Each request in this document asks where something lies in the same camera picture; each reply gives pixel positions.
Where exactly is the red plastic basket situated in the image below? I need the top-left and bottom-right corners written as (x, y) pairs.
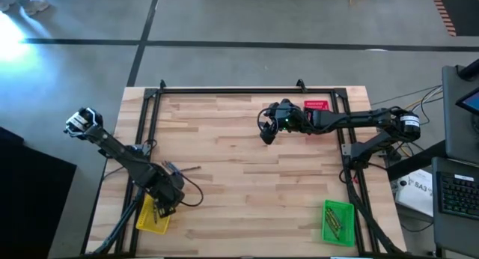
top-left (303, 100), bottom-right (331, 112)

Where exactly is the grey computer cart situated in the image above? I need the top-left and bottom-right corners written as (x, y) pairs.
top-left (441, 64), bottom-right (479, 165)

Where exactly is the yellow floor cable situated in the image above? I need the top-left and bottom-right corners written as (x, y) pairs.
top-left (403, 87), bottom-right (443, 112)

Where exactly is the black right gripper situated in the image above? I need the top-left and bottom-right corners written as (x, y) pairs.
top-left (257, 97), bottom-right (316, 146)

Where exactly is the black cable bundle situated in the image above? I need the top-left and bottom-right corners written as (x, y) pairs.
top-left (93, 187), bottom-right (145, 255)
top-left (347, 176), bottom-right (406, 255)

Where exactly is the yellow plastic basket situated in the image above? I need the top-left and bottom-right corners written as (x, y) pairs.
top-left (135, 193), bottom-right (171, 236)

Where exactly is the grey floor cable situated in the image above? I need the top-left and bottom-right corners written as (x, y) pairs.
top-left (370, 85), bottom-right (443, 106)

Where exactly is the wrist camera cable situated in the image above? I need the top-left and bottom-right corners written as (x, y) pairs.
top-left (256, 106), bottom-right (280, 135)
top-left (174, 168), bottom-right (205, 209)

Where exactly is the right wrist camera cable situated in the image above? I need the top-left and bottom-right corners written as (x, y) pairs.
top-left (256, 106), bottom-right (280, 135)

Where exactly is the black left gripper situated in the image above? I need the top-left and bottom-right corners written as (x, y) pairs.
top-left (147, 170), bottom-right (186, 219)

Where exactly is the black mat with striped edge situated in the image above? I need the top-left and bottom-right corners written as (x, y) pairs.
top-left (429, 0), bottom-right (479, 37)

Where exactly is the black stand pole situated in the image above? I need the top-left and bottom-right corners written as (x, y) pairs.
top-left (458, 58), bottom-right (479, 82)

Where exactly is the black tablet screen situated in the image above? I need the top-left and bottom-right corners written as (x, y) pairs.
top-left (455, 86), bottom-right (479, 117)

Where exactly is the black aluminium table frame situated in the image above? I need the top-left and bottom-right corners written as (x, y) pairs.
top-left (115, 87), bottom-right (375, 257)

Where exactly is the green plastic basket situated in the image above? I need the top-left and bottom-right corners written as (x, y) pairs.
top-left (321, 199), bottom-right (356, 248)

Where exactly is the white printed box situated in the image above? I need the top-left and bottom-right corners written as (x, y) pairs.
top-left (395, 168), bottom-right (435, 218)

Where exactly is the black metal bar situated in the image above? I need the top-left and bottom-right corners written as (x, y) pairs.
top-left (385, 139), bottom-right (448, 182)

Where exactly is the black cabinet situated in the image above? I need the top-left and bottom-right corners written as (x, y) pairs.
top-left (0, 126), bottom-right (78, 259)

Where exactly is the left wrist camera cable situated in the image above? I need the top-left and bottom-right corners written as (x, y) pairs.
top-left (174, 168), bottom-right (205, 209)

